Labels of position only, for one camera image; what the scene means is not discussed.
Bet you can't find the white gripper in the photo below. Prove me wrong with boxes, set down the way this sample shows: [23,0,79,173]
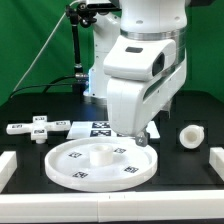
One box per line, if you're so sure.
[104,36,186,147]

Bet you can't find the white round table top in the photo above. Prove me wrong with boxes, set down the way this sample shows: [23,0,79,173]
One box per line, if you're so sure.
[45,137,158,192]

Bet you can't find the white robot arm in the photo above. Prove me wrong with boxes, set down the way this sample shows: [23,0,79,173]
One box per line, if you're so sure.
[85,0,187,147]

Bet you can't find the white marker sheet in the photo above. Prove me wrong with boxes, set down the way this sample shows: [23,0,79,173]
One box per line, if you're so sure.
[67,121,160,140]

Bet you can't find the white front fence bar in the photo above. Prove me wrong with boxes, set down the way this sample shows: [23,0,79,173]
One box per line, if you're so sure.
[0,190,224,223]

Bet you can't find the white cross-shaped table base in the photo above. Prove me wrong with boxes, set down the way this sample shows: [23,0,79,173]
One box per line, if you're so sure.
[6,115,71,144]

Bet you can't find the white left fence block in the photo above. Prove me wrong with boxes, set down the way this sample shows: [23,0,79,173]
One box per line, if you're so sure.
[0,151,17,193]

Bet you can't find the black cable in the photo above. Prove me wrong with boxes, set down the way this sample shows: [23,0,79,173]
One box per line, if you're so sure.
[9,75,88,98]

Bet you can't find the black camera stand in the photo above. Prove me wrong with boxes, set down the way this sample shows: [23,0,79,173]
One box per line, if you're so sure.
[65,3,96,94]

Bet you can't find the white cable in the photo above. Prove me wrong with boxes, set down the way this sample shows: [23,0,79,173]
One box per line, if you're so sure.
[11,0,88,94]

